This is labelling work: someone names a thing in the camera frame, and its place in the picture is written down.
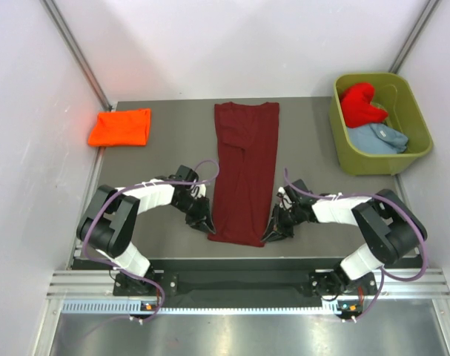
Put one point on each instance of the green plastic bin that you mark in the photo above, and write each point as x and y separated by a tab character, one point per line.
395	95

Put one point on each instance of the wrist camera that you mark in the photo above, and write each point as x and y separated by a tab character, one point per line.
198	191
284	201

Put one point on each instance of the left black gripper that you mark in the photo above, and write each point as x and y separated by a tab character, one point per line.
202	219

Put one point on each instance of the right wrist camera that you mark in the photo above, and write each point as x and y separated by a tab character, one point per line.
284	201

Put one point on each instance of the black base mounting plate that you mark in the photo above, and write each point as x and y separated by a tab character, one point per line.
291	288

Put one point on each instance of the dark red t shirt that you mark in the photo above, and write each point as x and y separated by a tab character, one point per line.
247	143

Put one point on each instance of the grey slotted cable duct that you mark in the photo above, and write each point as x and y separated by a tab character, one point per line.
139	307

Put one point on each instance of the blue t shirt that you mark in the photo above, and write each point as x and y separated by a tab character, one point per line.
377	138

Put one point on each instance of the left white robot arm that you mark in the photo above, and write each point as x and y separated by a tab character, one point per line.
108	222

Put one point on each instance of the bright red t shirt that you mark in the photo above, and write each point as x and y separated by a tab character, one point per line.
356	106

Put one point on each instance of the aluminium frame rail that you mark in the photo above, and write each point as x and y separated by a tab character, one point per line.
84	284

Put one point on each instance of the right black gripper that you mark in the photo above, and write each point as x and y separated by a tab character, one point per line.
278	230

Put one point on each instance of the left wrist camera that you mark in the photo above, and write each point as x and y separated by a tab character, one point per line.
198	191

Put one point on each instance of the orange folded t shirt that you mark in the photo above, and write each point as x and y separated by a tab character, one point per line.
121	128

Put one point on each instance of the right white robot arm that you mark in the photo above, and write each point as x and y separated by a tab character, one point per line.
390	230

